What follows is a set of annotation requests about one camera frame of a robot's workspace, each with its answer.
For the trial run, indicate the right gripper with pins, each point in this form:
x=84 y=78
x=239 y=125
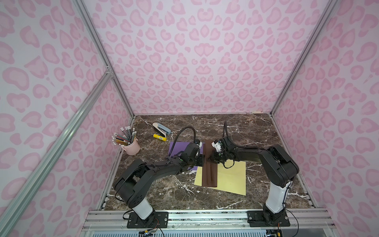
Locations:
x=212 y=157

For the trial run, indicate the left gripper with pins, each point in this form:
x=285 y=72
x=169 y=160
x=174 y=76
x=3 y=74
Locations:
x=202 y=160

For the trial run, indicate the brown paper sheet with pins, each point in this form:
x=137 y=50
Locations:
x=209 y=170

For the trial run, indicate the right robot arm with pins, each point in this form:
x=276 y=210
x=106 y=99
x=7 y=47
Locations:
x=279 y=167

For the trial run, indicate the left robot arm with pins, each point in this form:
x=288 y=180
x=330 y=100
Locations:
x=134 y=184

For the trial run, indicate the purple paper sheet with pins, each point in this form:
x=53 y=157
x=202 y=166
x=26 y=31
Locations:
x=180 y=146

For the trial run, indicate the yellow paper sheet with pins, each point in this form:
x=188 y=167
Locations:
x=232 y=180

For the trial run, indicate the yellow marker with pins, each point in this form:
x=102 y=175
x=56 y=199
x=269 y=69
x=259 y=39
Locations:
x=160 y=137

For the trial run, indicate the grey stapler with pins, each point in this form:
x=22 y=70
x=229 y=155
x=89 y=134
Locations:
x=161 y=129

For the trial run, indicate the pink pencil cup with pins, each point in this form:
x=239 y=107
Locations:
x=133 y=148

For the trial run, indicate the bundle of pencils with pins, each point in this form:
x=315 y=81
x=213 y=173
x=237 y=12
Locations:
x=127 y=136

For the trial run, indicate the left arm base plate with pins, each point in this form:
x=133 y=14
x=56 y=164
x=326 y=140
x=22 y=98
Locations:
x=157 y=219

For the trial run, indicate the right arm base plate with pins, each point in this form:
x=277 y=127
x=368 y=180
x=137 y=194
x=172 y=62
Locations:
x=265 y=218

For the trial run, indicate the aluminium front rail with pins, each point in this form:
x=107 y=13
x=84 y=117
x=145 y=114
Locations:
x=217 y=219

